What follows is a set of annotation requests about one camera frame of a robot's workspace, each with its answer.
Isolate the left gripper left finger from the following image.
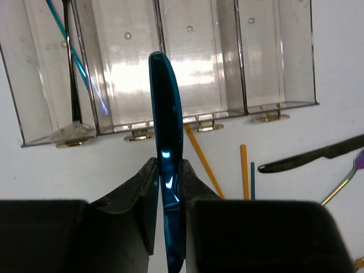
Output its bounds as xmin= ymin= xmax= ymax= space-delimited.
xmin=91 ymin=157 xmax=159 ymax=255

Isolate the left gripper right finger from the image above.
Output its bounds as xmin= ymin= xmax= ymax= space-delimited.
xmin=179 ymin=159 xmax=222 ymax=267

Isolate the blue knife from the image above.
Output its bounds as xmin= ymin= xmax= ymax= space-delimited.
xmin=148 ymin=52 xmax=184 ymax=272

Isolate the black spoon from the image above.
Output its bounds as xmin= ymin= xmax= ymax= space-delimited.
xmin=62 ymin=0 xmax=82 ymax=123

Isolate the rainbow spoon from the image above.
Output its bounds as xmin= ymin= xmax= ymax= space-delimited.
xmin=46 ymin=0 xmax=109 ymax=115

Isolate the black knife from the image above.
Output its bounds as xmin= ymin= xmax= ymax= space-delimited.
xmin=257 ymin=134 xmax=363 ymax=173

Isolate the blue chopstick right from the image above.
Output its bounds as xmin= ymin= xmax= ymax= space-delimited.
xmin=250 ymin=162 xmax=255 ymax=200

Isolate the orange chopstick left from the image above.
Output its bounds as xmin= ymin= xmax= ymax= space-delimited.
xmin=184 ymin=124 xmax=225 ymax=199

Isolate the orange chopstick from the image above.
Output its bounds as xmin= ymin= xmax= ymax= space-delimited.
xmin=184 ymin=124 xmax=225 ymax=199
xmin=239 ymin=144 xmax=250 ymax=200

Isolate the orange chopstick right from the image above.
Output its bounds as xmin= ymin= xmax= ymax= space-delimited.
xmin=239 ymin=144 xmax=250 ymax=200

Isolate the clear container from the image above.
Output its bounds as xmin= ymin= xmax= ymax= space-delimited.
xmin=237 ymin=0 xmax=318 ymax=123
xmin=75 ymin=1 xmax=159 ymax=141
xmin=1 ymin=1 xmax=96 ymax=147
xmin=153 ymin=1 xmax=248 ymax=132

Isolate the rainbow fork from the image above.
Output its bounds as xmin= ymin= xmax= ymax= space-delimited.
xmin=321 ymin=150 xmax=363 ymax=206

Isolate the gold fork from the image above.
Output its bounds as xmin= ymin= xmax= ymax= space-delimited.
xmin=354 ymin=257 xmax=364 ymax=272

